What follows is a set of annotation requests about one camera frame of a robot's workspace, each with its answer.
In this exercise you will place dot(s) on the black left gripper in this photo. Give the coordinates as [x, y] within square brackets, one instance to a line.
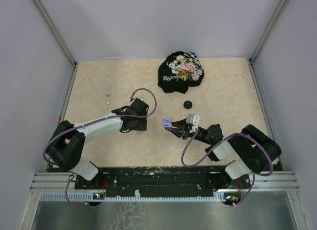
[141, 126]

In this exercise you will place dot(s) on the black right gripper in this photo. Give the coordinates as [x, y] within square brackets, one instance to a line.
[183, 130]

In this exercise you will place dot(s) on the purple earbud charging case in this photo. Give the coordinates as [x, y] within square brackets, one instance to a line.
[167, 122]

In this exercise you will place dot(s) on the black earbud charging case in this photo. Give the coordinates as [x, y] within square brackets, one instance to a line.
[187, 104]

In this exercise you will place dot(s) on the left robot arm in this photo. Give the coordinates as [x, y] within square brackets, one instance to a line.
[67, 143]

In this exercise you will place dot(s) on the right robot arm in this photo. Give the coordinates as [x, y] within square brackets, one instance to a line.
[255, 150]

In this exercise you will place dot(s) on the black floral folded shirt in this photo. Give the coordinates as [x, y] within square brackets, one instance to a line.
[180, 71]

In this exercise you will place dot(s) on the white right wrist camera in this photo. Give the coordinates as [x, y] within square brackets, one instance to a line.
[193, 120]

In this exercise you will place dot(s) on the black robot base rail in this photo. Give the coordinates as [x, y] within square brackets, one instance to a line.
[161, 180]

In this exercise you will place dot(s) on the white slotted cable duct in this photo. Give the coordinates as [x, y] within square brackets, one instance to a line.
[137, 196]

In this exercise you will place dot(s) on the left aluminium frame post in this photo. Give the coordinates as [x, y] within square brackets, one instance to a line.
[54, 31]

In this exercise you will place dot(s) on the aluminium frame post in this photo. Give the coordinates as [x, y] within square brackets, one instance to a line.
[268, 30]
[54, 31]

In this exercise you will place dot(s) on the right aluminium frame post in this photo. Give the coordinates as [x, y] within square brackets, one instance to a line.
[268, 30]

